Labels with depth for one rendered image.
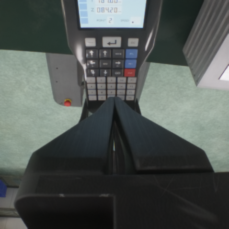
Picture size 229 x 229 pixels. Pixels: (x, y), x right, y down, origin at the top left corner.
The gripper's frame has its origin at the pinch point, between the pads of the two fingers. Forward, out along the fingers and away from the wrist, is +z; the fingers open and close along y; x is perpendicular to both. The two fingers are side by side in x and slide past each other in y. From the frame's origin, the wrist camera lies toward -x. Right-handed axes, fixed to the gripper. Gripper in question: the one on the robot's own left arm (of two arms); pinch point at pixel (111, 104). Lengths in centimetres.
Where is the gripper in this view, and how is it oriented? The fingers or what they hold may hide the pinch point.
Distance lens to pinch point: 29.4
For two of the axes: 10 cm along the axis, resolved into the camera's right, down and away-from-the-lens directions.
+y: -10.0, 0.0, -0.2
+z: -0.1, -9.9, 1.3
